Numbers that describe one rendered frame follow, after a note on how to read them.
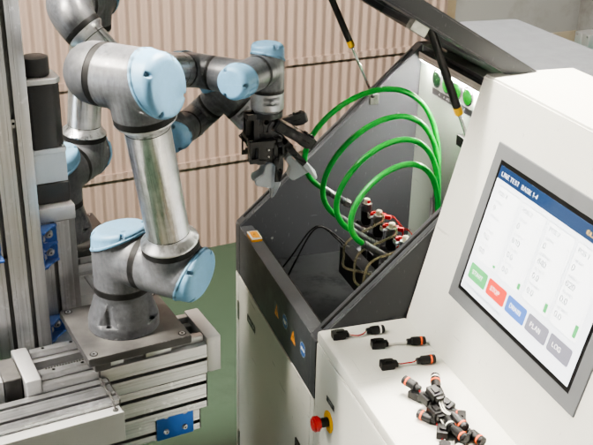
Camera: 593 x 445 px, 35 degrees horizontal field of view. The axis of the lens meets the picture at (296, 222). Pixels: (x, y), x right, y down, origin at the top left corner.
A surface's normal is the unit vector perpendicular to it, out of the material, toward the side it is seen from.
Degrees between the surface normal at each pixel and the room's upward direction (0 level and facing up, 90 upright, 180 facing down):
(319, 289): 0
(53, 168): 90
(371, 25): 90
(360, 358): 0
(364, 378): 0
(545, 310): 76
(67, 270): 90
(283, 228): 90
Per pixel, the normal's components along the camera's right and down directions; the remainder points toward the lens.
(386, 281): 0.32, 0.40
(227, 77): -0.46, 0.36
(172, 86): 0.87, 0.10
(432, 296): -0.91, -0.11
